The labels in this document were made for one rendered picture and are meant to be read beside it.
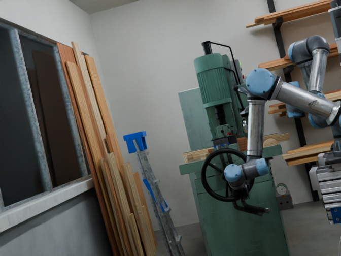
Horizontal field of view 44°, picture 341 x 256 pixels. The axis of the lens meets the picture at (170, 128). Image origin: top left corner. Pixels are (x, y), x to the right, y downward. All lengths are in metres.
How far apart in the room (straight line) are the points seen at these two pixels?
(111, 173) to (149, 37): 1.98
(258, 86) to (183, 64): 3.13
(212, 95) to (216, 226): 0.77
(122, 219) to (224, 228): 1.41
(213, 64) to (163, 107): 2.47
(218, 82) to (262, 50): 2.44
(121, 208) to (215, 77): 1.66
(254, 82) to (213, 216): 0.96
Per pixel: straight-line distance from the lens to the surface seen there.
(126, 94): 5.06
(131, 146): 3.31
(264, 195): 2.48
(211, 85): 2.54
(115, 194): 3.71
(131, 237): 3.77
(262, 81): 1.87
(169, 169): 4.98
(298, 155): 4.45
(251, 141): 2.03
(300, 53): 2.58
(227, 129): 2.56
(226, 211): 2.51
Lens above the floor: 1.10
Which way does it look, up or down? 1 degrees up
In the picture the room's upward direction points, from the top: 13 degrees counter-clockwise
